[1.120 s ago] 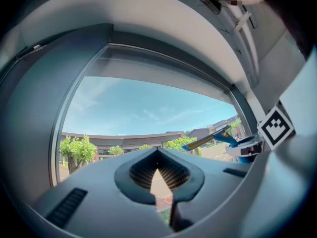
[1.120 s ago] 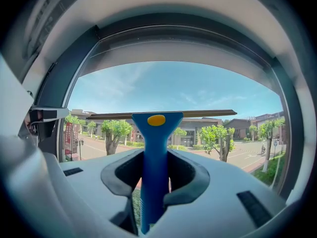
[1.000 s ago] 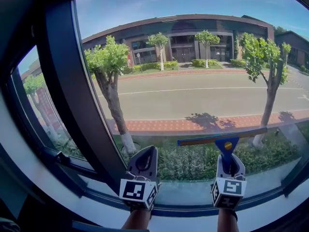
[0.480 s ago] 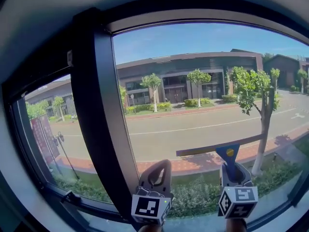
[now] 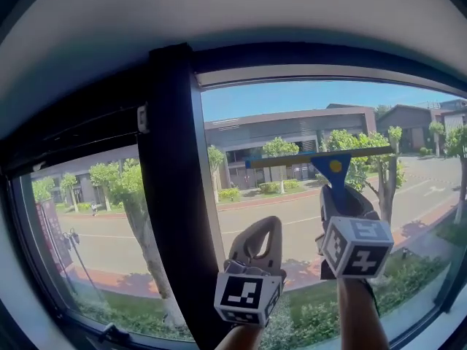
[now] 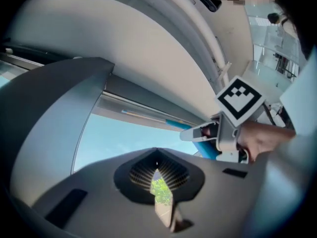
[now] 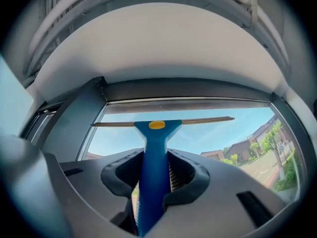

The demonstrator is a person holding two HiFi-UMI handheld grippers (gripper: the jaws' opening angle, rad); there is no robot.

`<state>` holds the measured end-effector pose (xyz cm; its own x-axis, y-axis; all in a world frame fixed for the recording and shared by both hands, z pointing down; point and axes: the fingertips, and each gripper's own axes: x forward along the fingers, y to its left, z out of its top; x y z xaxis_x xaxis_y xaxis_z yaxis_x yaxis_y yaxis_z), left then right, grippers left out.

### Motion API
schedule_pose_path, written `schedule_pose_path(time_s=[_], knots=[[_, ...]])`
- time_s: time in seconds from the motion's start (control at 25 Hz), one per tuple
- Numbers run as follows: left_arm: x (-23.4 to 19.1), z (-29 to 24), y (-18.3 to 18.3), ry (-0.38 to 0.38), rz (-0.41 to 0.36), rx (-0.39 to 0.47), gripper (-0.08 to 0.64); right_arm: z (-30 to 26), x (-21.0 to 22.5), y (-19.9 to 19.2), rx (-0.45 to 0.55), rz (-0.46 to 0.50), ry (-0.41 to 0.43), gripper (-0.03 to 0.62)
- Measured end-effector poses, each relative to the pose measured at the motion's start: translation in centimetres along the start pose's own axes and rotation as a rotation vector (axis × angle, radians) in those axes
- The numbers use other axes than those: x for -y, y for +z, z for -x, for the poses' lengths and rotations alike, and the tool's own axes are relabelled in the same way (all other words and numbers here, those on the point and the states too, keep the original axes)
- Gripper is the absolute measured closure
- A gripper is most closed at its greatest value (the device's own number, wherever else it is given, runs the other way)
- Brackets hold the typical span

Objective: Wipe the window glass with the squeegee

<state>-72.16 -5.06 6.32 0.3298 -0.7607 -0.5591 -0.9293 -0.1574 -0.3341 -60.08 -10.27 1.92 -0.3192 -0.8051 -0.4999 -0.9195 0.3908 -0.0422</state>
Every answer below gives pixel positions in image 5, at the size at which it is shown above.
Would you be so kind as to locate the person's right forearm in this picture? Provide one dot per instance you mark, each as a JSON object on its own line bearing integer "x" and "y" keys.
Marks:
{"x": 357, "y": 315}

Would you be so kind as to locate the window with dark frame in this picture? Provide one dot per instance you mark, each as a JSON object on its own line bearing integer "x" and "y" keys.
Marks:
{"x": 171, "y": 140}

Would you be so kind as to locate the wide side window pane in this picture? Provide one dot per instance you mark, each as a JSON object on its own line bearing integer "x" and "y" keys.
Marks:
{"x": 109, "y": 239}

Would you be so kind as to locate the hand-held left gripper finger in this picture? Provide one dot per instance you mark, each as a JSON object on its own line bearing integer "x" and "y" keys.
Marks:
{"x": 239, "y": 244}
{"x": 275, "y": 246}

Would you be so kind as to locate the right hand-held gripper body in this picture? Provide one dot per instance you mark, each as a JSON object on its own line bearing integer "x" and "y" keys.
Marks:
{"x": 359, "y": 248}

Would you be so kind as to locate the large window glass pane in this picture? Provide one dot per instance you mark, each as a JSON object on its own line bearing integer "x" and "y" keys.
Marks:
{"x": 292, "y": 100}

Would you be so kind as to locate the white window sill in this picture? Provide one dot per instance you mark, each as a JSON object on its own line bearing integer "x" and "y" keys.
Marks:
{"x": 438, "y": 328}

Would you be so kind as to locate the dark brown building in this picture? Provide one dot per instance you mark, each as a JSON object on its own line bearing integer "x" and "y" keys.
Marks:
{"x": 292, "y": 126}

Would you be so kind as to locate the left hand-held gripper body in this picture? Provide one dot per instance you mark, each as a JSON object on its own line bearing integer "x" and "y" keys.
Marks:
{"x": 241, "y": 294}

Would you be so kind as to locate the green hedge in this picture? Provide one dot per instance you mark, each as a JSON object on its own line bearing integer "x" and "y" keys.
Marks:
{"x": 313, "y": 315}

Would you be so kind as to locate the dark red sign board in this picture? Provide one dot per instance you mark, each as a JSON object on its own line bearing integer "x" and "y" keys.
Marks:
{"x": 54, "y": 228}

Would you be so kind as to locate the blue squeegee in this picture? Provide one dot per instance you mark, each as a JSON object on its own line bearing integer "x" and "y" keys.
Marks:
{"x": 333, "y": 173}

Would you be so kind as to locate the small brown building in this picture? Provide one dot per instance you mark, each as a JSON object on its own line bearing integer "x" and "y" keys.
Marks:
{"x": 412, "y": 122}

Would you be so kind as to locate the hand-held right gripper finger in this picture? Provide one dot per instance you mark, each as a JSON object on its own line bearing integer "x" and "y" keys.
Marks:
{"x": 325, "y": 206}
{"x": 365, "y": 204}

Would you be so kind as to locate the white roller blind bracket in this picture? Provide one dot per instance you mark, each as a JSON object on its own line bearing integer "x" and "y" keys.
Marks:
{"x": 143, "y": 118}

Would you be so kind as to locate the black lamp post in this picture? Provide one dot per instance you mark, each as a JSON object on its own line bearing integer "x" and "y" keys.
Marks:
{"x": 78, "y": 253}

